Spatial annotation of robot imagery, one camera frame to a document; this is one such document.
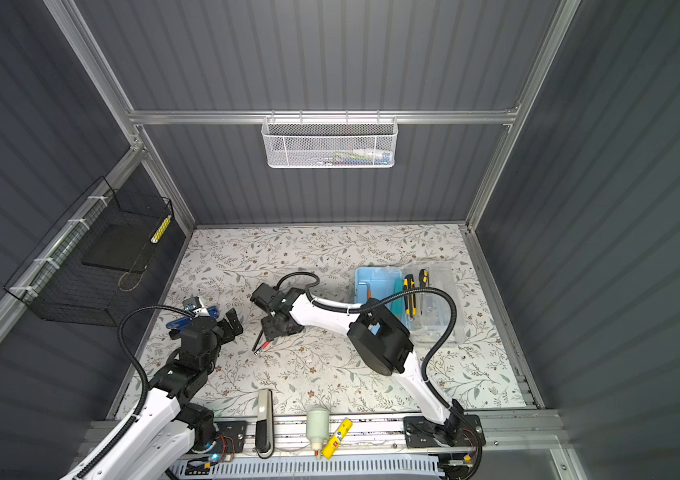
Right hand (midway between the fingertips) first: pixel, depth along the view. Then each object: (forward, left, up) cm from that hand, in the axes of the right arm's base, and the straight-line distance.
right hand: (279, 332), depth 91 cm
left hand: (-1, +14, +12) cm, 19 cm away
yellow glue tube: (-28, -19, +1) cm, 34 cm away
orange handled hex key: (+15, -28, -2) cm, 32 cm away
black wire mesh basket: (-3, +42, +35) cm, 54 cm away
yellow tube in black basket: (+15, +30, +27) cm, 44 cm away
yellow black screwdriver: (+13, -44, +10) cm, 47 cm away
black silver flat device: (-27, -1, +4) cm, 28 cm away
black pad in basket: (+9, +35, +30) cm, 47 cm away
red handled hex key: (-4, +4, -1) cm, 5 cm away
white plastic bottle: (-27, -14, +6) cm, 31 cm away
